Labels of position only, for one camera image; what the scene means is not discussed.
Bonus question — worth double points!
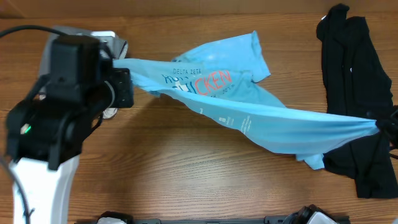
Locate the light blue t-shirt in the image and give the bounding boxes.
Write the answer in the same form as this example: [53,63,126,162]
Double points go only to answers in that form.
[114,32,378,170]

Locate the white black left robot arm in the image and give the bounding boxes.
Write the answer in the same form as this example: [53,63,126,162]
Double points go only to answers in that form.
[6,35,134,223]

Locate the grey folded shorts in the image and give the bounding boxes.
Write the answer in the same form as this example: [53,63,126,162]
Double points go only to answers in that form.
[39,26,128,76]

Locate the black garment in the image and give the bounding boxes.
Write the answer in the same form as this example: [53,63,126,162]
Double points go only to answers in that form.
[317,4,397,198]

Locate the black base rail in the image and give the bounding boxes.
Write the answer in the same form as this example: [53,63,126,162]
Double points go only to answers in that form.
[74,214,352,224]

